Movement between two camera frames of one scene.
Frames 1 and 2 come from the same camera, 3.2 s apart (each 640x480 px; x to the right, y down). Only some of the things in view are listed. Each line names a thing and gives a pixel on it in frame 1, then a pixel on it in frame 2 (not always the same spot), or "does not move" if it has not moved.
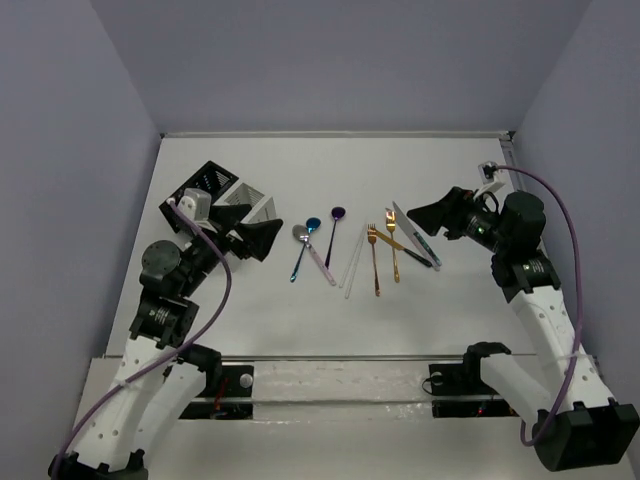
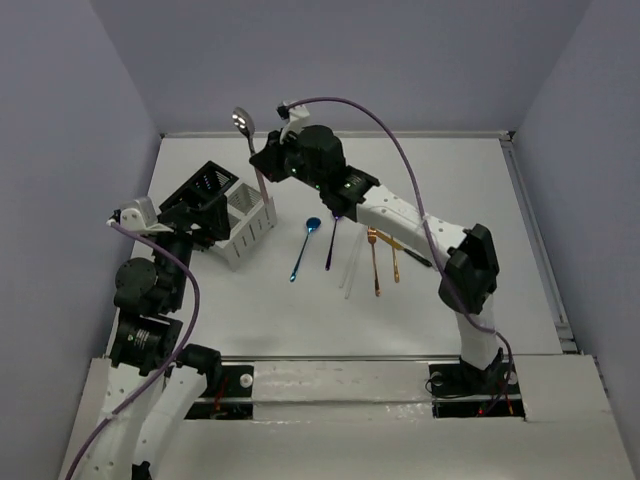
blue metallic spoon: x=312 y=224 does not move
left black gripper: x=231 y=237 → x=201 y=206
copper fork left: x=371 y=235 does not move
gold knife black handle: x=396 y=244 does not move
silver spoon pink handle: x=301 y=233 → x=244 y=121
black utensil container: x=210 y=178 does not move
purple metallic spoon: x=337 y=214 does not move
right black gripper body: x=480 y=226 → x=286 y=159
